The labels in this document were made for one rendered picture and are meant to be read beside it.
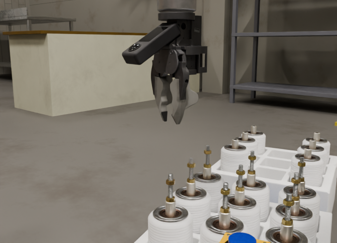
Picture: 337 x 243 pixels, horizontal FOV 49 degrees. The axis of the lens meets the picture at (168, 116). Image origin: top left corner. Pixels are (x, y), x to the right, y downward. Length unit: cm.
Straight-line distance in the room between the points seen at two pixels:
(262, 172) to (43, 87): 233
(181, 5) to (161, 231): 44
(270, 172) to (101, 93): 241
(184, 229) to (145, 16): 497
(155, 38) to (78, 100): 271
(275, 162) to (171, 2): 90
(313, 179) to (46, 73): 247
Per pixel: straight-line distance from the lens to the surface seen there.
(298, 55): 429
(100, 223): 133
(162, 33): 68
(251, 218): 85
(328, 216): 103
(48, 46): 318
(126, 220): 134
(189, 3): 71
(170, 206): 79
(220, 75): 447
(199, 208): 87
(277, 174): 134
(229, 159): 126
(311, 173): 121
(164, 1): 71
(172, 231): 77
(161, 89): 73
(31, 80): 346
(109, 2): 622
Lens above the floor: 61
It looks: 11 degrees down
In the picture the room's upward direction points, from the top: straight up
